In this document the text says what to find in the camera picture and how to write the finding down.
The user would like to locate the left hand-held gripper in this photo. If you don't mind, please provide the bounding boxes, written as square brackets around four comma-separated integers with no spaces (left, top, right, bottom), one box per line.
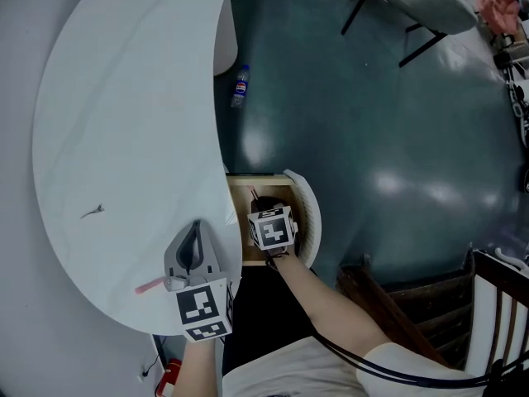
[163,219,236,344]

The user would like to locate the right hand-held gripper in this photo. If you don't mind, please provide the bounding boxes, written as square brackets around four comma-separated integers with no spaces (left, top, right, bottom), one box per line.
[246,196,300,251]

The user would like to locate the large wooden drawer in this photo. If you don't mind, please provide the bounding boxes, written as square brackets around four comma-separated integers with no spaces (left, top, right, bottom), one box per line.
[225,168,323,268]

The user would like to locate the person's left forearm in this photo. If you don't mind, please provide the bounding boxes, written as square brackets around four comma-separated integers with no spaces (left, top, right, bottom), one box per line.
[170,338,226,397]

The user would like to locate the person's right forearm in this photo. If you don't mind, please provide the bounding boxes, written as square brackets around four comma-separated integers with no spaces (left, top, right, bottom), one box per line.
[270,252,394,362]

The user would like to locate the person's black trousers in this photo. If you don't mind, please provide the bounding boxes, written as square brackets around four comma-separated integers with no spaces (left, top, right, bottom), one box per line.
[222,262,331,376]

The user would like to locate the plastic water bottle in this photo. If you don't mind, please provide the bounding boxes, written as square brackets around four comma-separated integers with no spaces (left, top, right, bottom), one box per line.
[230,64,252,109]

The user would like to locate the person's white printed shirt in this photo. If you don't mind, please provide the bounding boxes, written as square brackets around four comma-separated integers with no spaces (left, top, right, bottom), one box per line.
[221,336,491,397]

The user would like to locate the brown wooden chair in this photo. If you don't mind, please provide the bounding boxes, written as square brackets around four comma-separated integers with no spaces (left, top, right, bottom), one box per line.
[336,247,529,385]

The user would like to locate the white chair cushion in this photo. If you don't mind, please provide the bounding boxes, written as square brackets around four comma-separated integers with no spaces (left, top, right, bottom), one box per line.
[463,270,529,382]

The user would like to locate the pile of black equipment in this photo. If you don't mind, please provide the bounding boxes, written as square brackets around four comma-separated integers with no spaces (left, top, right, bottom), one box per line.
[492,35,529,151]

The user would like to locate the dark wrist strap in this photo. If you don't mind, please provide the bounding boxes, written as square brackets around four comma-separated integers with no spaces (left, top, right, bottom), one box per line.
[264,249,291,270]

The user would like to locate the black power cable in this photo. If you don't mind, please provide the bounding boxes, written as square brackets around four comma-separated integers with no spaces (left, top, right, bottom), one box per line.
[144,337,169,378]

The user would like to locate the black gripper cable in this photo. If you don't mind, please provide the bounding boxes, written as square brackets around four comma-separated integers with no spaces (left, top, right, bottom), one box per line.
[312,332,529,390]

